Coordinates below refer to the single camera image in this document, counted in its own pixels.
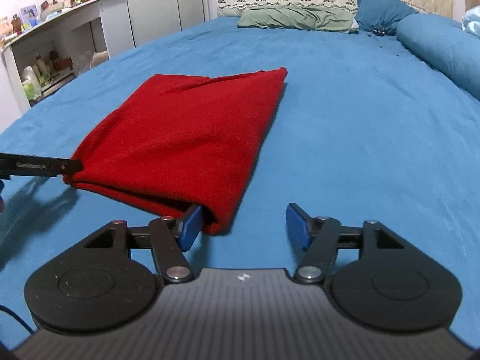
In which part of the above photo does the red knit sweater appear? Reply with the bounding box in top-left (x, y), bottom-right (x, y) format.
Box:
top-left (65, 67), bottom-right (287, 235)

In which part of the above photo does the green white bottle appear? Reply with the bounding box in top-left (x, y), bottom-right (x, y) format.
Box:
top-left (21, 66), bottom-right (41, 101)

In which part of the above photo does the white shelf desk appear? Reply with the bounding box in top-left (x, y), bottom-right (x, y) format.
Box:
top-left (1, 0), bottom-right (134, 119)

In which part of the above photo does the blue bed sheet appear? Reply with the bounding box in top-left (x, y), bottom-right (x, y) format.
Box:
top-left (1, 17), bottom-right (479, 346)

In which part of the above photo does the grey white wardrobe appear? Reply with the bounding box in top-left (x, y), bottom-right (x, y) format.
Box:
top-left (127, 0), bottom-right (209, 47)

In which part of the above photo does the blue duvet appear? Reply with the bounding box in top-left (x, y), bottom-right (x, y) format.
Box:
top-left (396, 14), bottom-right (479, 98)

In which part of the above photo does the blue pillow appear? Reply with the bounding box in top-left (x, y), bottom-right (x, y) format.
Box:
top-left (355, 0), bottom-right (418, 36)

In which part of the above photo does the light blue white blanket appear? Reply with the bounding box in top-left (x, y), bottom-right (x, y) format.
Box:
top-left (461, 5), bottom-right (480, 38)

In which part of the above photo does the green pillow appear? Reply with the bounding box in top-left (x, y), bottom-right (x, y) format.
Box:
top-left (237, 5), bottom-right (360, 33)

